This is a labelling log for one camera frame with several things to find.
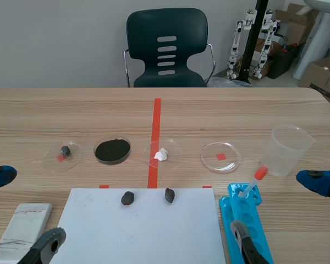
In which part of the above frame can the black metal pole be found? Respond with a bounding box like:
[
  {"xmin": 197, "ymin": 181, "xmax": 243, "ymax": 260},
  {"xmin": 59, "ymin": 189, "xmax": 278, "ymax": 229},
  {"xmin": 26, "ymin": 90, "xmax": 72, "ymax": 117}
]
[{"xmin": 240, "ymin": 0, "xmax": 269, "ymax": 83}]

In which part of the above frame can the dark blue chair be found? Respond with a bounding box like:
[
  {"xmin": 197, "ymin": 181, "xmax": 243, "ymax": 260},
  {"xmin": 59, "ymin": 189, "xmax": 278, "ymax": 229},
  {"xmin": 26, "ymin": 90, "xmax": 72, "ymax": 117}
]
[{"xmin": 123, "ymin": 7, "xmax": 217, "ymax": 88}]

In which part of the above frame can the clear plastic beaker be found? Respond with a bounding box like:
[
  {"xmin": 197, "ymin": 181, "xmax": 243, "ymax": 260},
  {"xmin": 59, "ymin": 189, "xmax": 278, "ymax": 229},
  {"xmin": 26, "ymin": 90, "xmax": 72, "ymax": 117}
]
[{"xmin": 260, "ymin": 124, "xmax": 316, "ymax": 177}]

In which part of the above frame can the white sheet of paper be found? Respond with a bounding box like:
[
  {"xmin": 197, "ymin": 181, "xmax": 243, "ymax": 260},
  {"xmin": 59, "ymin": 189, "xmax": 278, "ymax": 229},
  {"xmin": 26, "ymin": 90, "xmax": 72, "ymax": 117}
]
[{"xmin": 49, "ymin": 188, "xmax": 227, "ymax": 264}]

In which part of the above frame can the glass dish with black powder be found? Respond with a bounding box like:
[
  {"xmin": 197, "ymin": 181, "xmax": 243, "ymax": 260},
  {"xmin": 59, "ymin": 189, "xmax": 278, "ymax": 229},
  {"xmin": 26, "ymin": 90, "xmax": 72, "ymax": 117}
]
[{"xmin": 93, "ymin": 137, "xmax": 132, "ymax": 166}]

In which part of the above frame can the small white robot figure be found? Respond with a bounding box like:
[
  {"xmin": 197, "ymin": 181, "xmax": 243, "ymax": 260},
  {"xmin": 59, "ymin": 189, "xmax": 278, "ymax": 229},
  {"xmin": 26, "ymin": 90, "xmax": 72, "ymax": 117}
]
[
  {"xmin": 227, "ymin": 9, "xmax": 258, "ymax": 80},
  {"xmin": 254, "ymin": 9, "xmax": 278, "ymax": 79}
]

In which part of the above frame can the turquoise rack with round holes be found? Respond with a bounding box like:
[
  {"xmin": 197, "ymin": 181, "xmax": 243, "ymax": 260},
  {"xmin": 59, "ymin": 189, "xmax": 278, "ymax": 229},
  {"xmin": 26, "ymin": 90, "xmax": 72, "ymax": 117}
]
[{"xmin": 218, "ymin": 183, "xmax": 275, "ymax": 264}]

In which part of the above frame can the white lump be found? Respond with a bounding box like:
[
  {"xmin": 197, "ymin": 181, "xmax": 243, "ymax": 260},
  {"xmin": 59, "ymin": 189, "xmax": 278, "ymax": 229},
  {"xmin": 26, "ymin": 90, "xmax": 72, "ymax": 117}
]
[{"xmin": 153, "ymin": 147, "xmax": 169, "ymax": 162}]

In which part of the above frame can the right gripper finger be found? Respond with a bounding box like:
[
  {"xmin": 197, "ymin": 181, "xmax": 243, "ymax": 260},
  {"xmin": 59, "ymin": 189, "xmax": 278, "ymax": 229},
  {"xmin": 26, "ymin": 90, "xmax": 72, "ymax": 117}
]
[
  {"xmin": 230, "ymin": 219, "xmax": 268, "ymax": 264},
  {"xmin": 295, "ymin": 169, "xmax": 330, "ymax": 203}
]

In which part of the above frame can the white wash basin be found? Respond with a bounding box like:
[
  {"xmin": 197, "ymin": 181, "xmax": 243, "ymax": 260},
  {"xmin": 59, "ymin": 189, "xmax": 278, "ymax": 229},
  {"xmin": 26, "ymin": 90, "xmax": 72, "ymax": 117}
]
[{"xmin": 293, "ymin": 0, "xmax": 330, "ymax": 80}]

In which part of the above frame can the brown cardboard box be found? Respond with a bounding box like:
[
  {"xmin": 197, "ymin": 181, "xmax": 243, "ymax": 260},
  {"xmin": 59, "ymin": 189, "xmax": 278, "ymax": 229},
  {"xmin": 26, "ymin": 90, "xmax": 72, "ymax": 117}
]
[
  {"xmin": 298, "ymin": 57, "xmax": 330, "ymax": 101},
  {"xmin": 274, "ymin": 3, "xmax": 320, "ymax": 46}
]

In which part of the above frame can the small white tile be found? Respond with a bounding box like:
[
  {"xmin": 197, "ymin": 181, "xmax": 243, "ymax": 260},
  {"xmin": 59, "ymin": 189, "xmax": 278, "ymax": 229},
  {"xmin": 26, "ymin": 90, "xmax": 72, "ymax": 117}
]
[{"xmin": 0, "ymin": 202, "xmax": 53, "ymax": 262}]

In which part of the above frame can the dropper with red bulb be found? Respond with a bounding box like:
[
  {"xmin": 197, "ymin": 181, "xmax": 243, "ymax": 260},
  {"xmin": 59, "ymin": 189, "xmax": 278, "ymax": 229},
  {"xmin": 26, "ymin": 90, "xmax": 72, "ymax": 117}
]
[{"xmin": 238, "ymin": 166, "xmax": 269, "ymax": 199}]

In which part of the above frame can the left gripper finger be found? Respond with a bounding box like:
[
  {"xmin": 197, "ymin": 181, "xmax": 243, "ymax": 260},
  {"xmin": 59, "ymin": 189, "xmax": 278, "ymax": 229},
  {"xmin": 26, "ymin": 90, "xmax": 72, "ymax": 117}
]
[
  {"xmin": 21, "ymin": 227, "xmax": 67, "ymax": 264},
  {"xmin": 0, "ymin": 165, "xmax": 18, "ymax": 192}
]

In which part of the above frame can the clear glass dish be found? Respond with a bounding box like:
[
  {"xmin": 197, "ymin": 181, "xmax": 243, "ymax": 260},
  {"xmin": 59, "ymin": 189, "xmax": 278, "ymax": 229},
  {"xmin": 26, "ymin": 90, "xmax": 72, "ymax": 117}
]
[
  {"xmin": 143, "ymin": 139, "xmax": 183, "ymax": 170},
  {"xmin": 200, "ymin": 141, "xmax": 242, "ymax": 174},
  {"xmin": 43, "ymin": 140, "xmax": 83, "ymax": 173}
]

